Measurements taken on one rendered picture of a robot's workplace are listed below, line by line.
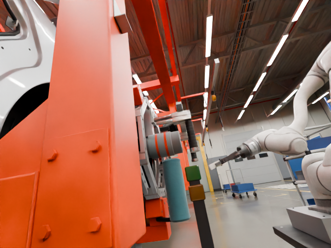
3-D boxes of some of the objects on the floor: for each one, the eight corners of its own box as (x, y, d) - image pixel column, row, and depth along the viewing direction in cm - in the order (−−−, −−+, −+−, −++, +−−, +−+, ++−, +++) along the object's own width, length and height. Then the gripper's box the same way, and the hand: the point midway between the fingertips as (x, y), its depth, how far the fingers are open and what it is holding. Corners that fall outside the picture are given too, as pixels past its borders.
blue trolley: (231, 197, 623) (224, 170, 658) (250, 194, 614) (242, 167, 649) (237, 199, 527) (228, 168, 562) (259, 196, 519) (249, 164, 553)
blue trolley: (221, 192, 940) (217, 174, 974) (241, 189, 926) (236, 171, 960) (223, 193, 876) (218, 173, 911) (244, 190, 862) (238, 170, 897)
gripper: (239, 146, 104) (204, 163, 102) (246, 141, 92) (207, 160, 90) (246, 157, 101) (210, 174, 100) (254, 153, 89) (215, 173, 87)
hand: (215, 165), depth 95 cm, fingers closed
